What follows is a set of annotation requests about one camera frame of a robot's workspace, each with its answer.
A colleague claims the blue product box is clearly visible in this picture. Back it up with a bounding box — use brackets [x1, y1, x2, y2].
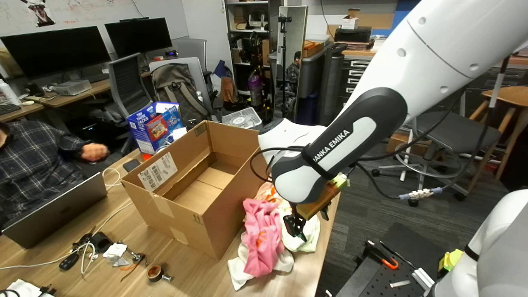
[128, 101, 189, 157]

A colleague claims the grey framed mesh chair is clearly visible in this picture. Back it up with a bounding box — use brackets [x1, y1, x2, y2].
[106, 53, 156, 119]

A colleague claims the magazine paper stack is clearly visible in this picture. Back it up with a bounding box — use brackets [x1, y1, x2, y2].
[0, 277, 57, 297]

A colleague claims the pink cloth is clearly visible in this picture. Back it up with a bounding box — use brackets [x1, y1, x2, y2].
[242, 196, 288, 279]

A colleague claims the dog picture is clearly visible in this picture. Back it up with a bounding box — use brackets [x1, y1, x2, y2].
[22, 0, 57, 28]

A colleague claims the white cloth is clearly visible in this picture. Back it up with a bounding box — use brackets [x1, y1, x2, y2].
[227, 241, 296, 292]

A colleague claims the small cardboard box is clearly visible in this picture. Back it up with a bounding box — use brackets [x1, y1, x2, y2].
[385, 130, 421, 157]

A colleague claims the silver metal bracket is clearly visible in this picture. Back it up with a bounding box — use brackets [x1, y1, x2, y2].
[387, 266, 436, 292]

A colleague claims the thin black camera cable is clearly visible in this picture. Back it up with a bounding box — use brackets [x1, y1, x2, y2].
[248, 143, 311, 186]

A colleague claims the brown tape roll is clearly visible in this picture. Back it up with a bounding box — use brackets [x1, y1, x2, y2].
[148, 264, 174, 284]

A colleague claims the black drafting chair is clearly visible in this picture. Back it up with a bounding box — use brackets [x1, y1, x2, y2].
[370, 109, 501, 208]

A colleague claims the black tripod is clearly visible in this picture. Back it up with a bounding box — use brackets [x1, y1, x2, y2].
[278, 10, 294, 122]

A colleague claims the white plastic bin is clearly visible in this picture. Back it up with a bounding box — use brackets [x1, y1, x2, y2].
[222, 105, 265, 132]

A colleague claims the silver laptop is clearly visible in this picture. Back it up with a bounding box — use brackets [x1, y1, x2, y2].
[2, 171, 110, 251]

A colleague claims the metal shelf rack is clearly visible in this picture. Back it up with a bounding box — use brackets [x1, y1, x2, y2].
[223, 0, 278, 124]

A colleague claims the flat cardboard carton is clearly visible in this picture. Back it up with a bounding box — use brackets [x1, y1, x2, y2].
[341, 6, 395, 31]

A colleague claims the wooden stool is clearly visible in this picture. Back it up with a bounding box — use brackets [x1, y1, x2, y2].
[468, 84, 528, 191]

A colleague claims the black remote control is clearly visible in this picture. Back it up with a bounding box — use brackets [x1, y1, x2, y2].
[58, 249, 86, 270]

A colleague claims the pale green cloth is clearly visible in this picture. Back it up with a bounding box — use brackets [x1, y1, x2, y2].
[275, 203, 322, 254]

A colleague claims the brown cardboard box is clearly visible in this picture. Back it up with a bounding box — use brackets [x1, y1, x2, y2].
[121, 120, 278, 261]

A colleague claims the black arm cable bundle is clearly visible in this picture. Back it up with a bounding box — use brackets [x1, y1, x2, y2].
[352, 54, 517, 204]

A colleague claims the orange handled tool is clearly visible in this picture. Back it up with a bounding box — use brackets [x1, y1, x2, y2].
[365, 237, 402, 272]

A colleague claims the person left hand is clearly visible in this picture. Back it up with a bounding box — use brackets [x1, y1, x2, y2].
[80, 140, 113, 165]

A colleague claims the black phone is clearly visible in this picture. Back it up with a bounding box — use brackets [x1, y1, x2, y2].
[121, 157, 144, 173]

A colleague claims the grey round trash can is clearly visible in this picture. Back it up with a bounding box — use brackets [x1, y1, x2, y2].
[296, 51, 327, 125]

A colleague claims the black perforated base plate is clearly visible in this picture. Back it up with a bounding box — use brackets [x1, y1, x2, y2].
[336, 221, 443, 297]

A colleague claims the blue panel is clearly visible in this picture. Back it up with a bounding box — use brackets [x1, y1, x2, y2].
[393, 0, 423, 31]

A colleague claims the person in plaid shirt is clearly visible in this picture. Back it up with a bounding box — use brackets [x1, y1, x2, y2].
[0, 117, 113, 228]

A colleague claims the white paper slip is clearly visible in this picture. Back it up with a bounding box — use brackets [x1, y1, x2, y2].
[101, 242, 129, 261]

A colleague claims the yellow green tape patch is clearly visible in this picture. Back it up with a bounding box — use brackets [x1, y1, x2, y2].
[438, 247, 468, 274]

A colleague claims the tall dark grey cylinder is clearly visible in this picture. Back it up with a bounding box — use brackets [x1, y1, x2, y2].
[316, 43, 350, 125]

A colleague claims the wooden wall desk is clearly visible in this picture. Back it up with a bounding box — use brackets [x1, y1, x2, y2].
[0, 79, 115, 124]

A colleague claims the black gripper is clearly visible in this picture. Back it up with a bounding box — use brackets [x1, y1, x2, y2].
[283, 211, 309, 242]

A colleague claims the clear plastic bag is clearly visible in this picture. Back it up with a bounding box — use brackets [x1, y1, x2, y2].
[113, 249, 148, 269]

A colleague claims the black pouch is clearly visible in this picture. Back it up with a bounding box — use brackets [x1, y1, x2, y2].
[82, 229, 115, 254]

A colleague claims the black computer monitor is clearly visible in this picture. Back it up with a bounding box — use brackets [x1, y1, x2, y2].
[0, 25, 113, 79]
[105, 16, 174, 59]

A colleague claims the white charging cable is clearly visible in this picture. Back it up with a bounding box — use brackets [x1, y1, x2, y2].
[0, 163, 123, 274]

